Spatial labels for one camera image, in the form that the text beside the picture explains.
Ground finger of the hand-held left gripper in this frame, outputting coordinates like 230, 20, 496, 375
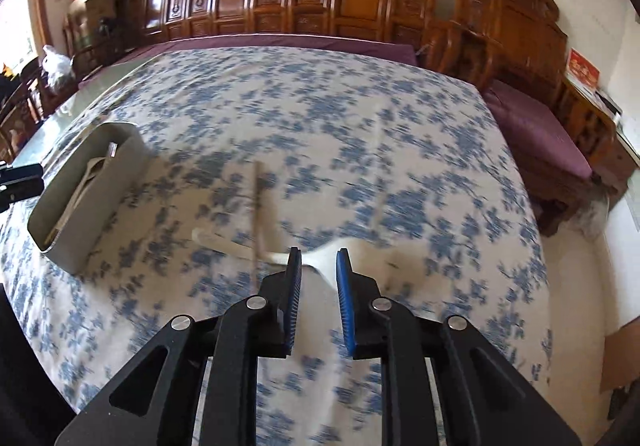
0, 163, 44, 185
0, 178, 45, 213

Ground red box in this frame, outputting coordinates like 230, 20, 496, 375
567, 48, 601, 89

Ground blue floral tablecloth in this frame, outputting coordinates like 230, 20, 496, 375
0, 48, 553, 446

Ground purple armchair cushion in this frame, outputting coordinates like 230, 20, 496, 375
481, 78, 594, 183

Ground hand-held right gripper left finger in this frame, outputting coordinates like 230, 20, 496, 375
55, 247, 303, 446

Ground wooden cabinet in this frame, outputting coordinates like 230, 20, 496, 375
62, 0, 132, 79

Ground wooden side table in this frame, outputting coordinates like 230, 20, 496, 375
560, 74, 640, 207

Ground light wooden chopstick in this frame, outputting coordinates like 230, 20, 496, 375
251, 162, 268, 261

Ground white rice spoon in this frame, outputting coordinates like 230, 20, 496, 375
191, 227, 353, 287

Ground cream plastic fork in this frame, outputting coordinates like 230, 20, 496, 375
47, 158, 103, 244

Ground wooden dining chair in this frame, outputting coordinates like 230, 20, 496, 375
0, 70, 53, 163

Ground grey storage box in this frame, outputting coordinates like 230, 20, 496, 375
27, 122, 151, 275

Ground carved wooden armchair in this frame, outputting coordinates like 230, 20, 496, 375
425, 0, 617, 237

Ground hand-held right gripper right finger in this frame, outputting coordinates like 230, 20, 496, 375
336, 248, 581, 446

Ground window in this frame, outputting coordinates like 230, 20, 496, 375
0, 0, 52, 71

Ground white plastic bag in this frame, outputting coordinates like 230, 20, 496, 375
42, 44, 74, 89

